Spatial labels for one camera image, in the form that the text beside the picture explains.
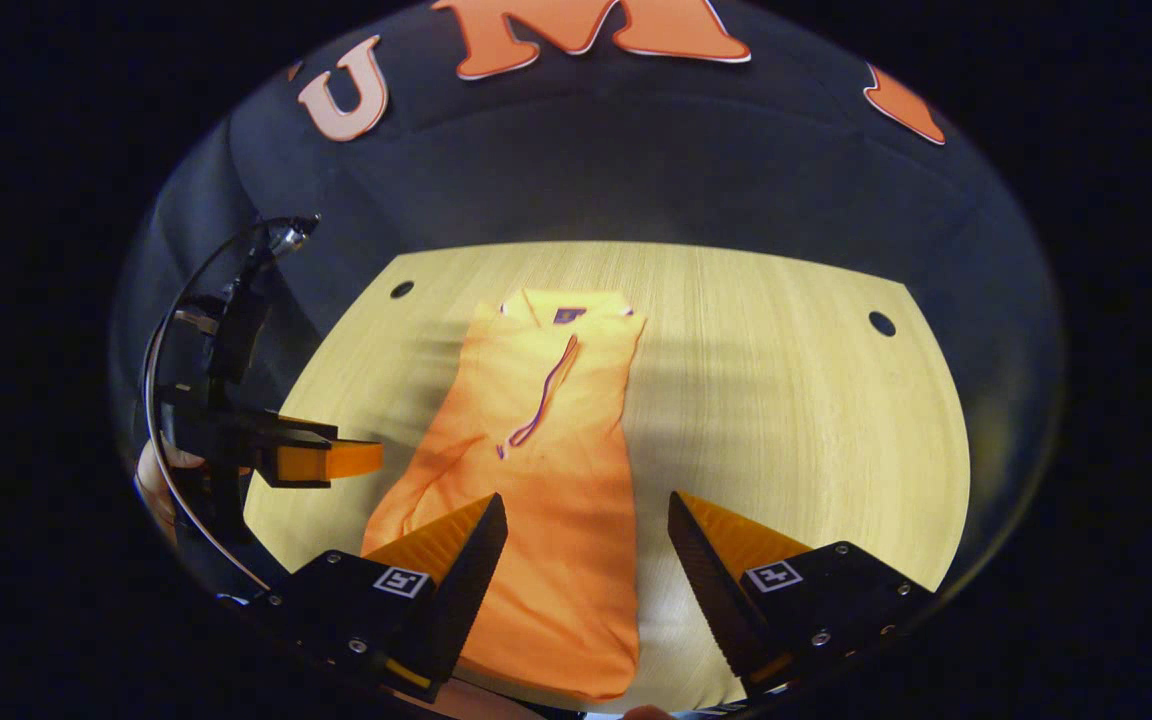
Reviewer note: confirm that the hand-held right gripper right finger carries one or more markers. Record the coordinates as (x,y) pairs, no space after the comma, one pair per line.
(711,590)

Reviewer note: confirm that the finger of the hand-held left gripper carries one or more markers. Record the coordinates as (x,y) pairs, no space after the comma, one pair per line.
(306,428)
(331,462)

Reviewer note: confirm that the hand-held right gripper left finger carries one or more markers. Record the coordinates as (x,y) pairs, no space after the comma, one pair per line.
(461,590)

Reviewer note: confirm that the orange T-shirt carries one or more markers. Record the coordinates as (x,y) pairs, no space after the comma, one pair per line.
(556,500)

